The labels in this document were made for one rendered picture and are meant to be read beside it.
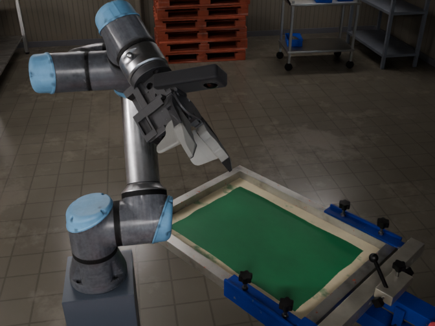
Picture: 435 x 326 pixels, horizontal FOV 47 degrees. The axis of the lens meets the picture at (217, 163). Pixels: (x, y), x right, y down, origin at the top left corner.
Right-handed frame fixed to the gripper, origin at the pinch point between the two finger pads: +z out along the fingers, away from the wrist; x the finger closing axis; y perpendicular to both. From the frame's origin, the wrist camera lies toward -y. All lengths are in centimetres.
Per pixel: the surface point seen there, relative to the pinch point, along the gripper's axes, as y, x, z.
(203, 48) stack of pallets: 68, -488, -325
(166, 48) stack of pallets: 104, -461, -342
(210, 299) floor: 101, -201, -11
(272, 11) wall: -31, -609, -374
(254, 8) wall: -13, -591, -387
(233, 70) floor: 53, -489, -272
